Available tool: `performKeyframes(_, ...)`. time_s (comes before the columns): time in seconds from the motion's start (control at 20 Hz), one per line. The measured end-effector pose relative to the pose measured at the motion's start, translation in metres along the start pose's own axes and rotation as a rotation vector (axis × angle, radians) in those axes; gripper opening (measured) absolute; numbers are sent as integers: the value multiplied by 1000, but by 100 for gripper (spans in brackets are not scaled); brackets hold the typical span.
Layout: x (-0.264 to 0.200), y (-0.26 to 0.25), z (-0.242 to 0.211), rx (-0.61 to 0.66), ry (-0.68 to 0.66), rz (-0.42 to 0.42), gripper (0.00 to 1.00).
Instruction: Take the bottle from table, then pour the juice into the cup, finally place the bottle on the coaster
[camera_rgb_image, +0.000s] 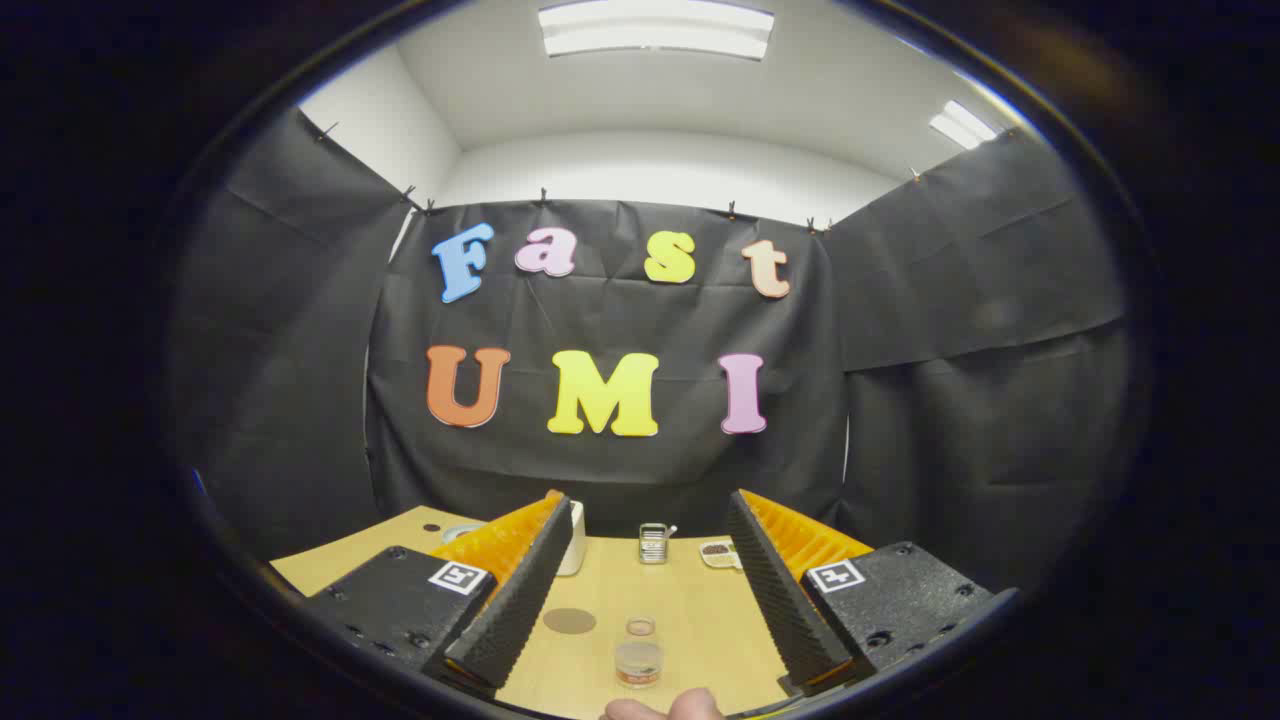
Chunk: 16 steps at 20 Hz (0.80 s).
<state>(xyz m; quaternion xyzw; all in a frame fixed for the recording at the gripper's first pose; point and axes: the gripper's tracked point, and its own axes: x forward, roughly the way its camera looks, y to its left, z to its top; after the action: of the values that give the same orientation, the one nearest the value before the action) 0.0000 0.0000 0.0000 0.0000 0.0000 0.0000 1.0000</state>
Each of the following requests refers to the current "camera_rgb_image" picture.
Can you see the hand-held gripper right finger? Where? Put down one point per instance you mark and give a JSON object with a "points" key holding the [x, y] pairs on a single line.
{"points": [[780, 600]]}

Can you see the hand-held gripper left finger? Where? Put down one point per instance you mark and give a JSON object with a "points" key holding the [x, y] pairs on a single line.
{"points": [[520, 600]]}

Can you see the round brown coaster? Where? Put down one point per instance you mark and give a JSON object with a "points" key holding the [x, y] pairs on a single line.
{"points": [[569, 621]]}

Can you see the clear plastic juice bottle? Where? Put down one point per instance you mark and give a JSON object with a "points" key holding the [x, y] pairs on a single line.
{"points": [[638, 660]]}

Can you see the white divided seed dish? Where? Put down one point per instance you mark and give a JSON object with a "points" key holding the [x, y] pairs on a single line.
{"points": [[718, 555]]}

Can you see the wooden table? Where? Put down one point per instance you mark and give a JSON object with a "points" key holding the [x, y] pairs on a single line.
{"points": [[690, 620]]}

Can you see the pale green plate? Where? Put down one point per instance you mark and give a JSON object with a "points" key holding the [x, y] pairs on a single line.
{"points": [[455, 533]]}

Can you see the ceiling light panel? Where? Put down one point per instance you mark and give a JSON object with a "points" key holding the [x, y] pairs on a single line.
{"points": [[655, 30], [962, 125]]}

